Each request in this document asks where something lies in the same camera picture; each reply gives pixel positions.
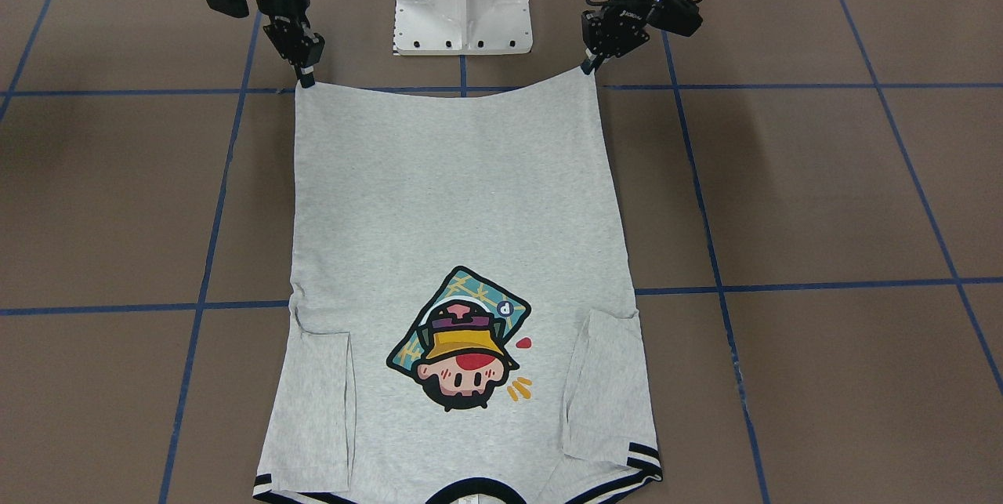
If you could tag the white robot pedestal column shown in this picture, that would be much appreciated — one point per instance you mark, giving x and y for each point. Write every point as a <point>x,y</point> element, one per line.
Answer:
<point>462,27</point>

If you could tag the grey cartoon print t-shirt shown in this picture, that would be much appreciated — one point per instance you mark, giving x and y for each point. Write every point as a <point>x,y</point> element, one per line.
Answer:
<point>463,322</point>

